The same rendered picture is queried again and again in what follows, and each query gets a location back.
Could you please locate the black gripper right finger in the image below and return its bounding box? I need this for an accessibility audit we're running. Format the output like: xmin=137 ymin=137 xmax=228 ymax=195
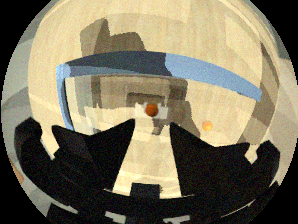
xmin=169 ymin=121 xmax=250 ymax=197

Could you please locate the orange ball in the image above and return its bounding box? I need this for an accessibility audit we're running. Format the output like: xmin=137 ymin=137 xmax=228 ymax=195
xmin=145 ymin=104 xmax=158 ymax=117

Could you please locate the clear l-shaped low wall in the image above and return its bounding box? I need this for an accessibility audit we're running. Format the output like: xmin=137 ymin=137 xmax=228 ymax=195
xmin=65 ymin=72 xmax=194 ymax=135

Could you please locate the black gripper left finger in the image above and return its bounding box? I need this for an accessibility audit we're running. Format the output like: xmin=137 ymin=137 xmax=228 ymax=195
xmin=51 ymin=117 xmax=134 ymax=192

